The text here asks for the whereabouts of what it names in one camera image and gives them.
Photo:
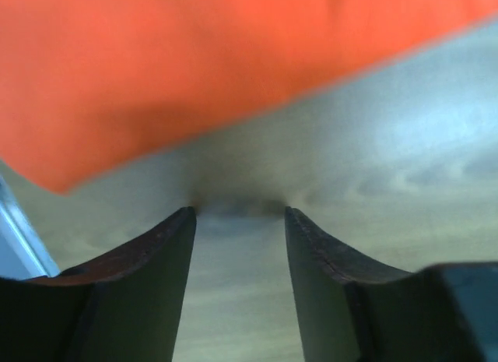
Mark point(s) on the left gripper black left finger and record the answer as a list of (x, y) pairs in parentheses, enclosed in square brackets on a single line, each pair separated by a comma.
[(124, 305)]

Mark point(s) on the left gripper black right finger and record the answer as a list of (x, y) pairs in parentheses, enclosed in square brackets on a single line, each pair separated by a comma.
[(351, 307)]

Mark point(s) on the orange t shirt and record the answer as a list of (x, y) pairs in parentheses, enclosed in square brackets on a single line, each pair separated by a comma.
[(87, 85)]

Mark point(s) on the aluminium rail frame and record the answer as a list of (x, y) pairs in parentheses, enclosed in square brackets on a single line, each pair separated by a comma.
[(23, 254)]

